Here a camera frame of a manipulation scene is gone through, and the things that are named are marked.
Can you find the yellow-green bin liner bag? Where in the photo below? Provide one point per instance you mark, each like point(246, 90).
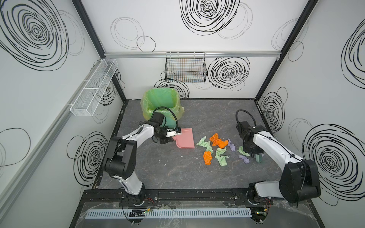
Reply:
point(158, 97)

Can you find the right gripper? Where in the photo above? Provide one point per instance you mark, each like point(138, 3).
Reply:
point(254, 152)

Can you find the white mesh wall shelf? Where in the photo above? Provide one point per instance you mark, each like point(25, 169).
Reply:
point(96, 84)

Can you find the orange paper scrap far right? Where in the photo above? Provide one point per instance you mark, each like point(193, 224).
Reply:
point(216, 141)

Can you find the grey slotted cable duct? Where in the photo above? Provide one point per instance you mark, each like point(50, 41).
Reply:
point(169, 213)

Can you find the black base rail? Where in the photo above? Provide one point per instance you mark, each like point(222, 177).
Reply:
point(238, 195)

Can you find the orange paper scrap centre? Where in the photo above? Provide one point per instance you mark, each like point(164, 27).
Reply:
point(207, 156)

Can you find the pink plastic dustpan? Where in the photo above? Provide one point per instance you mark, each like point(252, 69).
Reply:
point(185, 140)

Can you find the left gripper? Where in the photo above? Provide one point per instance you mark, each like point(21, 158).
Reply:
point(165, 136)

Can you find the orange paper scrap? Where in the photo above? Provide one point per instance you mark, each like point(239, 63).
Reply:
point(216, 141)
point(207, 156)

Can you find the purple paper scrap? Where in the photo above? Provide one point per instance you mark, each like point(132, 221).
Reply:
point(231, 145)
point(245, 159)

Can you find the small green scrap right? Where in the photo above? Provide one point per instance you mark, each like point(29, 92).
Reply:
point(242, 152)

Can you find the teal hand brush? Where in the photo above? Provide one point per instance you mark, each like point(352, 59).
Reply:
point(259, 158)

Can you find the black wire basket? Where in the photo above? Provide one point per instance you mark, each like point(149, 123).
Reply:
point(187, 67)

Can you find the purple paper scrap centre right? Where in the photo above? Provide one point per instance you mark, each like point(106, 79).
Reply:
point(245, 159)

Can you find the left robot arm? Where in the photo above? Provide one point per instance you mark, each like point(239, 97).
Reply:
point(120, 157)

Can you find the green paper scrap front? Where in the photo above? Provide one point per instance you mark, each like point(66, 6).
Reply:
point(221, 158)

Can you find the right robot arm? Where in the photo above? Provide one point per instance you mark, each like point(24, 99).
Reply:
point(299, 179)

